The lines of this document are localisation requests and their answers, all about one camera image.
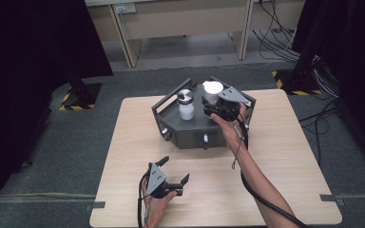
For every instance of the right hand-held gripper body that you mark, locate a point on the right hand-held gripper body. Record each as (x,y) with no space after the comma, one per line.
(231,103)

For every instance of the white plastic cup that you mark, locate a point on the white plastic cup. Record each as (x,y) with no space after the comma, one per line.
(213,88)

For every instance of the white jar with silver lid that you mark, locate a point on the white jar with silver lid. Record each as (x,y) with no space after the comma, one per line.
(186,109)

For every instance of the dark grey corner shelf rack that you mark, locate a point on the dark grey corner shelf rack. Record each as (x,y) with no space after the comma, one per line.
(199,126)

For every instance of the black curtain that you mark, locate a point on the black curtain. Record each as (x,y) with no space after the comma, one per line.
(358,79)
(28,79)

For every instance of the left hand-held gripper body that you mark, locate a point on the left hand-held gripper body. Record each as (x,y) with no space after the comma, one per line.
(157,182)

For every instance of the black stand with striped base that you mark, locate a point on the black stand with striped base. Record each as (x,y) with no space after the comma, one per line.
(297,80)
(80,95)

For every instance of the person's right hand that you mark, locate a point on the person's right hand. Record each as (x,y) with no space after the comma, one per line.
(233,133)

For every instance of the person's left hand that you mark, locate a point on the person's left hand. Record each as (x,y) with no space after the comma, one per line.
(155,210)

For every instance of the white wall socket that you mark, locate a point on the white wall socket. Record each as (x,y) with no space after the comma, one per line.
(125,8)

